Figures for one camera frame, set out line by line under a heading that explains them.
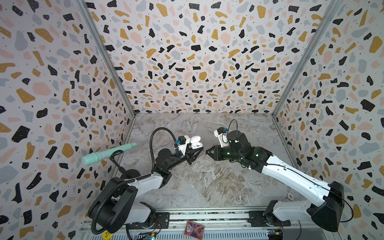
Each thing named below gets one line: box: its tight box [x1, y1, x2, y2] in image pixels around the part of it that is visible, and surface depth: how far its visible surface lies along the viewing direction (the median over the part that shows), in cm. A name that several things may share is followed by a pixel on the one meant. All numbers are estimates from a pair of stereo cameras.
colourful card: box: [184, 220, 205, 240], surface depth 71 cm
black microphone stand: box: [109, 150, 141, 181], surface depth 79 cm
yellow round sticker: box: [102, 230, 114, 240], surface depth 70 cm
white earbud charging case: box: [190, 135, 203, 150], surface depth 75 cm
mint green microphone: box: [82, 142, 138, 166], surface depth 61 cm
